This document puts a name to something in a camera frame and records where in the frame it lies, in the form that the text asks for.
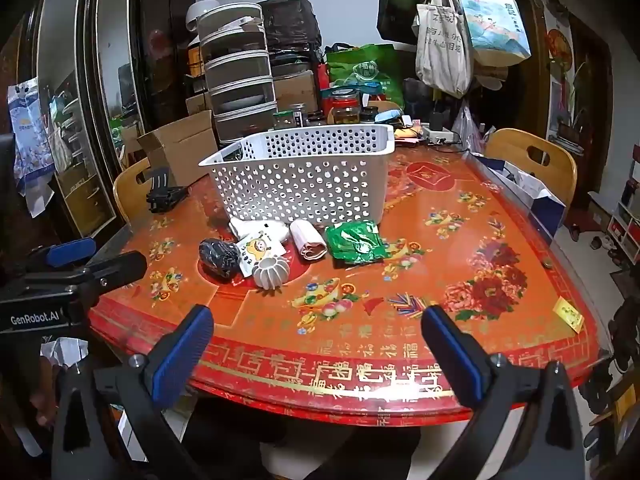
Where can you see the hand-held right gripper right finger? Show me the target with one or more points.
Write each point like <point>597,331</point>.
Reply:
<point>457,355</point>

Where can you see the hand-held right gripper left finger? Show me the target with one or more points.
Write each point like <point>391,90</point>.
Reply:
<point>175,360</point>

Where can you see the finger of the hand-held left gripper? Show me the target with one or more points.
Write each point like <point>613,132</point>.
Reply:
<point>117,266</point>
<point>72,251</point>

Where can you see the white ribbed round holder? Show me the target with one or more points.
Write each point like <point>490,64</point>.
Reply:
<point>272,272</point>

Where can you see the white cartoon printed pouch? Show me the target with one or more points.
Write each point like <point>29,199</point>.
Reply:
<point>260,250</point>

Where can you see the green foil packet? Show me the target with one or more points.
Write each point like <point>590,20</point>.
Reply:
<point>355,242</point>

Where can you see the pink towel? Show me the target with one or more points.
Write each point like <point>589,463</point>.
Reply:
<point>306,237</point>

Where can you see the white perforated plastic basket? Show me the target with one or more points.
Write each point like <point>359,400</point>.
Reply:
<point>300,180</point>

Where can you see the crumpled white paper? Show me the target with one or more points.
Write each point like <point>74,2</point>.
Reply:
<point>62,351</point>

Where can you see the wooden chair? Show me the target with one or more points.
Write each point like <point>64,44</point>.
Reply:
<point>510,147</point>
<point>131,192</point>

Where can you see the red floral tablecloth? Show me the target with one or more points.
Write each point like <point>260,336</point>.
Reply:
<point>450,240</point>

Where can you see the yellow card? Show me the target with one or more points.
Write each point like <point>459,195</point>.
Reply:
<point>570,314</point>

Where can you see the blue and white plastic bag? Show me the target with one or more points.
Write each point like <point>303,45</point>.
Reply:
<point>27,130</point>

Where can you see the open brown cardboard box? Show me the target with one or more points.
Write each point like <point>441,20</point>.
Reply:
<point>180,147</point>

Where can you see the dark mirrored wardrobe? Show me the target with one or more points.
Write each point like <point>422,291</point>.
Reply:
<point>85,85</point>

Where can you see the blue cardboard box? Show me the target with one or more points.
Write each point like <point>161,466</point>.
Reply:
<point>542,210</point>

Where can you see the shelf with colourful boxes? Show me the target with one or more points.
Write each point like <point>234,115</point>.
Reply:
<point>625,225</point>

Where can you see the small dark glass jar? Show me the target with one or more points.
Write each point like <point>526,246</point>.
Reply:
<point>298,114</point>
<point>283,120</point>
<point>316,119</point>

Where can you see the clear plastic bag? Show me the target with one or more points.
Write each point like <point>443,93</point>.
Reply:
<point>467,127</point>

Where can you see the stacked grey storage drawers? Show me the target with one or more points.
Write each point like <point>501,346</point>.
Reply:
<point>240,70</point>

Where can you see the closed brown cardboard box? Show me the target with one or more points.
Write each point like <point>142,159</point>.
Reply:
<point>295,91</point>

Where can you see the black lidded glass jar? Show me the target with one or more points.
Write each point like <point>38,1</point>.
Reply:
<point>369,114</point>

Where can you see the white bowl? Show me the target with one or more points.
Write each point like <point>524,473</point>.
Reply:
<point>199,10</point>

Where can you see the glass jar with red lid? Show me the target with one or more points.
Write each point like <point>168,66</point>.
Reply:
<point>344,105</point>

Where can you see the black zipped bag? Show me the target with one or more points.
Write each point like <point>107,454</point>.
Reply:
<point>290,20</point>

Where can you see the green shopping bag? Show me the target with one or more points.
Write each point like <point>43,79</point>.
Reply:
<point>365,67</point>

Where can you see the beige canvas tote bag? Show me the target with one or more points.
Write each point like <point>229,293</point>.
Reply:
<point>442,50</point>

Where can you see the colourful printed tote bag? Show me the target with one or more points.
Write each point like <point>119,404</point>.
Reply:
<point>492,27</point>

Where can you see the black hanging bag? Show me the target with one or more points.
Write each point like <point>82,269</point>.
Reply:
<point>395,15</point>

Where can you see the red wall decoration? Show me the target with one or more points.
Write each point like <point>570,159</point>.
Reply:
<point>560,45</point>

